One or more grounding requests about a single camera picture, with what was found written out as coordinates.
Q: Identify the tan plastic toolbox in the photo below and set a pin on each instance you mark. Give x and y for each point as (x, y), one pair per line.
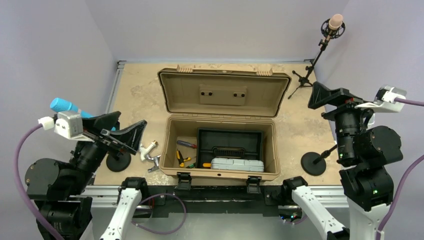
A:
(220, 99)

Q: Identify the black tripod mic stand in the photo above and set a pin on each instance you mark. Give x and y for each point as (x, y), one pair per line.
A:
(304, 81)

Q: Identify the yellow black pliers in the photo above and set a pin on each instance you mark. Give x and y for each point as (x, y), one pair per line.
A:
(181, 159)

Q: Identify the pink microphone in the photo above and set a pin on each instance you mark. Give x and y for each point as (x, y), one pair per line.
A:
(332, 28)

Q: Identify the black toolbox tray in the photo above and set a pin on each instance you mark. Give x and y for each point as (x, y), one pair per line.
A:
(228, 143)

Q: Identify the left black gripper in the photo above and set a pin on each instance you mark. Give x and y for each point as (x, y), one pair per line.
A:
(127, 138)

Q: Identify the yellow green screwdriver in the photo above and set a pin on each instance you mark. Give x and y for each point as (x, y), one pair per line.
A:
(204, 165)

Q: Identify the left black mic stand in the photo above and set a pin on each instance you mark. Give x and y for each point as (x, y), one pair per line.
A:
(118, 163)

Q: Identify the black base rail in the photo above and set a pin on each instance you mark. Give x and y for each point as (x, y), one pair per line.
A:
(266, 201)

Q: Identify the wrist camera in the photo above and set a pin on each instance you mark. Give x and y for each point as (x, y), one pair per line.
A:
(69, 125)
(384, 101)

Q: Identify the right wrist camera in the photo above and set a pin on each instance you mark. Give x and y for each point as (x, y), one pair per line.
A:
(384, 101)

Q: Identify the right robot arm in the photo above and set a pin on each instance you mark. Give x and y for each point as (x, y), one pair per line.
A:
(363, 152)

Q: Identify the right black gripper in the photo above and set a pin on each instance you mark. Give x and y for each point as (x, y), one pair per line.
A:
(321, 94)

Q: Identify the right black mic stand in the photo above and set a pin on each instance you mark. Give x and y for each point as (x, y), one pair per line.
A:
(313, 163)

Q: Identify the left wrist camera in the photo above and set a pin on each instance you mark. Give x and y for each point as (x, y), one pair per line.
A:
(69, 125)

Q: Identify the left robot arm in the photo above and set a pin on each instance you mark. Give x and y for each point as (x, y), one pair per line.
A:
(56, 186)

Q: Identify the grey plastic bit case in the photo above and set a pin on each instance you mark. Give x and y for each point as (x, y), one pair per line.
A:
(236, 164)

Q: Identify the blue microphone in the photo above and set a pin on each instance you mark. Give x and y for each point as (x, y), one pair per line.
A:
(62, 105)

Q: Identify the white chrome faucet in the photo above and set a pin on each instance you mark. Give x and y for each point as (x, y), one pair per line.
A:
(145, 155)

